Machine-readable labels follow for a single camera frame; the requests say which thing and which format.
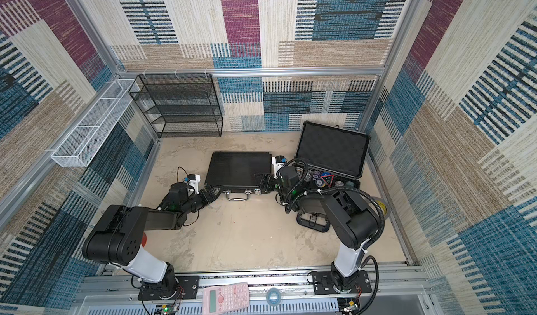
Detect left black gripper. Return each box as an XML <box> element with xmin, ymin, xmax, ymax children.
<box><xmin>182</xmin><ymin>187</ymin><xmax>224</xmax><ymax>217</ymax></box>

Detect black poker case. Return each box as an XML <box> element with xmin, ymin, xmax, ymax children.
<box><xmin>205</xmin><ymin>151</ymin><xmax>272</xmax><ymax>201</ymax></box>

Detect grey poker case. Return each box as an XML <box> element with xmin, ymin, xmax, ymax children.
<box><xmin>280</xmin><ymin>121</ymin><xmax>377</xmax><ymax>233</ymax></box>

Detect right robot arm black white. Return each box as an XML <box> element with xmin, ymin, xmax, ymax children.
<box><xmin>254</xmin><ymin>165</ymin><xmax>385</xmax><ymax>294</ymax></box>

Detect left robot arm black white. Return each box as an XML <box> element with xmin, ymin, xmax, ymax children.
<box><xmin>82</xmin><ymin>182</ymin><xmax>221</xmax><ymax>298</ymax></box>

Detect poker chips in case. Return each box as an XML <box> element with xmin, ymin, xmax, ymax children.
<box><xmin>298</xmin><ymin>168</ymin><xmax>359</xmax><ymax>189</ymax></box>

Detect pink calculator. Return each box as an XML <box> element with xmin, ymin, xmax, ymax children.
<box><xmin>202</xmin><ymin>282</ymin><xmax>250</xmax><ymax>315</ymax></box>

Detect blue tape roll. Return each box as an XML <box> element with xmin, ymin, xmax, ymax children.
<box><xmin>266</xmin><ymin>287</ymin><xmax>282</xmax><ymax>307</ymax></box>

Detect grey yellow tape roll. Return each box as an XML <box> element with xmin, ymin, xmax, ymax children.
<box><xmin>374</xmin><ymin>197</ymin><xmax>391</xmax><ymax>219</ymax></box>

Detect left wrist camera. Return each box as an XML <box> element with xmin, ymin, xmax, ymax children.
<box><xmin>185</xmin><ymin>174</ymin><xmax>201</xmax><ymax>195</ymax></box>

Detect black wire mesh shelf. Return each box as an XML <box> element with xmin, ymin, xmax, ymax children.
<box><xmin>129</xmin><ymin>73</ymin><xmax>224</xmax><ymax>139</ymax></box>

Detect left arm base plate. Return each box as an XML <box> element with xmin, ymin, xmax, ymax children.
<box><xmin>138</xmin><ymin>275</ymin><xmax>200</xmax><ymax>302</ymax></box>

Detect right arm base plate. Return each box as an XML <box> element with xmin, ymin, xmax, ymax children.
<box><xmin>306</xmin><ymin>270</ymin><xmax>373</xmax><ymax>295</ymax></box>

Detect white wire mesh basket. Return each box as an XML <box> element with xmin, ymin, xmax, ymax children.
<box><xmin>51</xmin><ymin>79</ymin><xmax>134</xmax><ymax>168</ymax></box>

